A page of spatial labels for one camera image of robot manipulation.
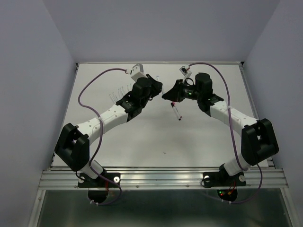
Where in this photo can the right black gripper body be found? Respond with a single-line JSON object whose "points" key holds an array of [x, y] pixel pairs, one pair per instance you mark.
{"points": [[188, 91]]}

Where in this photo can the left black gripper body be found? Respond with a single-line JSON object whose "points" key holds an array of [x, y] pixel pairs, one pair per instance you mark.
{"points": [[151, 90]]}

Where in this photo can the black marker pen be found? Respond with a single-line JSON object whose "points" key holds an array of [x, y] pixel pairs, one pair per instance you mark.
{"points": [[175, 112]]}

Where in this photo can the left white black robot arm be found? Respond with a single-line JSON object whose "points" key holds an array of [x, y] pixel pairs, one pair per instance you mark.
{"points": [[73, 145]]}

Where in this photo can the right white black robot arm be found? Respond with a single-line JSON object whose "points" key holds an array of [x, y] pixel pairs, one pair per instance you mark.
{"points": [[258, 140]]}

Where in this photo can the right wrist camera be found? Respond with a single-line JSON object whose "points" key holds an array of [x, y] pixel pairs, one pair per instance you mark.
{"points": [[185, 70]]}

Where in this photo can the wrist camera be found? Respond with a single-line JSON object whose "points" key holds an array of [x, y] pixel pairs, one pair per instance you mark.
{"points": [[185, 70], [137, 72]]}

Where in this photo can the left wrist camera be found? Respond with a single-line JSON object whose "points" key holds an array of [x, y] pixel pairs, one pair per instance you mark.
{"points": [[137, 72]]}

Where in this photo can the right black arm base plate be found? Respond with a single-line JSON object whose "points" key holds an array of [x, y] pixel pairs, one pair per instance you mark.
{"points": [[216, 179]]}

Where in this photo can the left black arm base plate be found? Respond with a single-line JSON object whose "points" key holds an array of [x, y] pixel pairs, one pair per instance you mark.
{"points": [[98, 182]]}

